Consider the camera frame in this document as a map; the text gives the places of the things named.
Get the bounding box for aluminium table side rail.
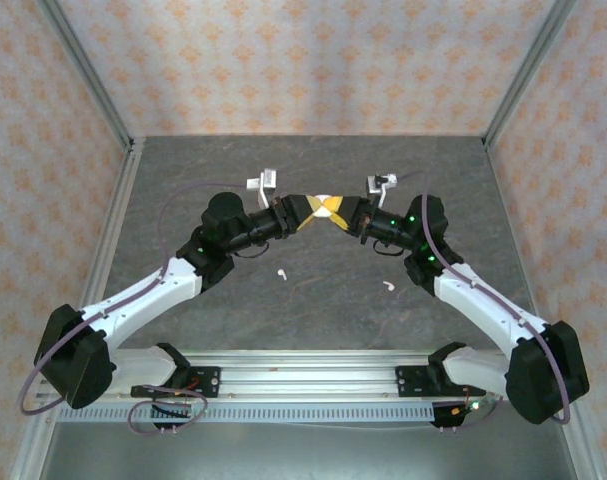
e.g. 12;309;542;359
77;137;147;351

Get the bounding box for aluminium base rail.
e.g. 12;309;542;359
37;349;584;402

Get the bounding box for aluminium frame post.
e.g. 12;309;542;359
36;0;137;151
482;0;579;149

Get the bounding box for grey slotted cable duct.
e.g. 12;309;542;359
57;403;437;425

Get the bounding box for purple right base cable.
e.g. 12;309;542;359
432;394;500;432

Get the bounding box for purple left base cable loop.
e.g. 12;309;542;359
127;384;209;436

